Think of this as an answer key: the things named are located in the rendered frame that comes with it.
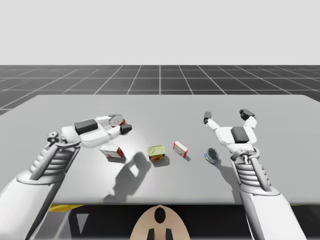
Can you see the red and white can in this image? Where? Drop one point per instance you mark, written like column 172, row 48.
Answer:
column 117, row 120

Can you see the tan robot part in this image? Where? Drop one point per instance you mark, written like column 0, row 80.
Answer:
column 160, row 227

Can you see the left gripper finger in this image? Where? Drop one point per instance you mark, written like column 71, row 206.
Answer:
column 103, row 119
column 123, row 130

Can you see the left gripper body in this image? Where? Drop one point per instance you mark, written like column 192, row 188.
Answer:
column 90, row 136

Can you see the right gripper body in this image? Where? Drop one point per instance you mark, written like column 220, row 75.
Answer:
column 237, row 137

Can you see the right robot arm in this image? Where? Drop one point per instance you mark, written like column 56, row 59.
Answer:
column 265, row 200

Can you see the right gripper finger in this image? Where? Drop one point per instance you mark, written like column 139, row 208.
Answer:
column 250, row 120
column 211, row 122

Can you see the green and blue rectangular can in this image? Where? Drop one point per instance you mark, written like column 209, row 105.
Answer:
column 156, row 152

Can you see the blue flat can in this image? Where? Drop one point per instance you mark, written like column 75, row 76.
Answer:
column 212, row 155

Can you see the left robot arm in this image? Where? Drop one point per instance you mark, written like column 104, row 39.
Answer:
column 25, row 195

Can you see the red and white carton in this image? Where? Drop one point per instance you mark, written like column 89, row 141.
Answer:
column 111, row 151
column 180, row 148

